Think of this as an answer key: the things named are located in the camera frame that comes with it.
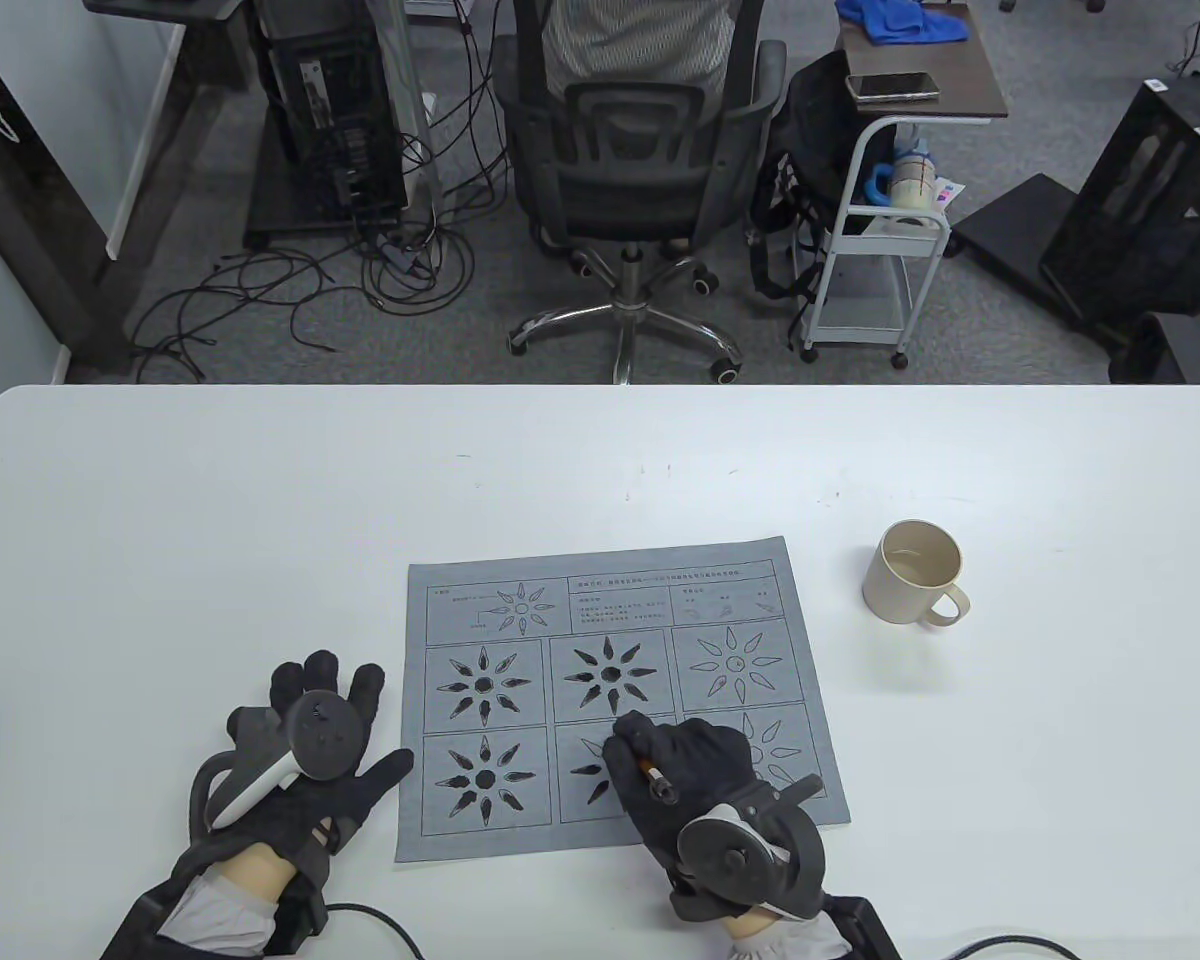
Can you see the black mesh office chair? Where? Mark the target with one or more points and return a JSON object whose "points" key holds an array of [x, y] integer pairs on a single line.
{"points": [[640, 160]]}

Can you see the dark desk with white panel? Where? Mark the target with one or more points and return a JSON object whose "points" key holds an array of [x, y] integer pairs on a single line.
{"points": [[150, 120]]}

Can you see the person's left hand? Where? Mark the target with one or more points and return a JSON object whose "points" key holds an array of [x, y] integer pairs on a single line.
{"points": [[370, 790]]}

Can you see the dark grey handheld controller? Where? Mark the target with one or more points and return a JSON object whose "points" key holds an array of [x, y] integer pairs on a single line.
{"points": [[324, 738], [730, 855]]}

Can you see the blue cloth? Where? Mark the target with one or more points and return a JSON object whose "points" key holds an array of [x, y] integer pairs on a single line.
{"points": [[900, 20]]}

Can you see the beige mug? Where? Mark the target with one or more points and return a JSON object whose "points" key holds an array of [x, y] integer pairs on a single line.
{"points": [[895, 597]]}

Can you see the aluminium frame post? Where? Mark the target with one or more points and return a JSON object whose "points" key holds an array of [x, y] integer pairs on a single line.
{"points": [[405, 100]]}

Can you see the white cart brown top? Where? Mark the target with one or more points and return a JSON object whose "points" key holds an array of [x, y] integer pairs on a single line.
{"points": [[960, 80]]}

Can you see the person's right hand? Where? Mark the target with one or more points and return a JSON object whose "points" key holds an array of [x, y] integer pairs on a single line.
{"points": [[705, 770]]}

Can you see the colourful paper card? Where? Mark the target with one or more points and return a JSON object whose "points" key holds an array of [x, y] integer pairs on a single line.
{"points": [[948, 192]]}

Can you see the person's left forearm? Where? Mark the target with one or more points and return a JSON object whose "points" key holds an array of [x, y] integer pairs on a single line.
{"points": [[225, 905]]}

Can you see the black open computer case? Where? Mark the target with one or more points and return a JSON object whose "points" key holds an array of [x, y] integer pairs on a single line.
{"points": [[1140, 200]]}

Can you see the dark smartphone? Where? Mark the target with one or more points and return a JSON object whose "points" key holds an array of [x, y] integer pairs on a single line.
{"points": [[890, 87]]}

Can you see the white drinking bottle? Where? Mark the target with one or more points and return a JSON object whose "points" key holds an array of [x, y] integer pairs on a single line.
{"points": [[910, 180]]}

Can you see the black backpack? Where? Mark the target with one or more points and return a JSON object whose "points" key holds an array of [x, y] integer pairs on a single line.
{"points": [[810, 130]]}

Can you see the dark vertical post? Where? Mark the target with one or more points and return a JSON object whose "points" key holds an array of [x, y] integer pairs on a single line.
{"points": [[30, 200]]}

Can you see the grey water writing practice cloth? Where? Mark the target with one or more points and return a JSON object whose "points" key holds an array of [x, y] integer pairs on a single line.
{"points": [[520, 600]]}

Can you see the black flat base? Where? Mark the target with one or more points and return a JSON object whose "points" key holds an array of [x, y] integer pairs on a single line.
{"points": [[1010, 220]]}

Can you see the black computer tower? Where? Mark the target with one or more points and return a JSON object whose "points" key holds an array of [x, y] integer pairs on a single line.
{"points": [[330, 120]]}

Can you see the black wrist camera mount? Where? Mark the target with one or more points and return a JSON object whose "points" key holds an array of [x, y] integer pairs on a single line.
{"points": [[305, 915], [865, 930]]}

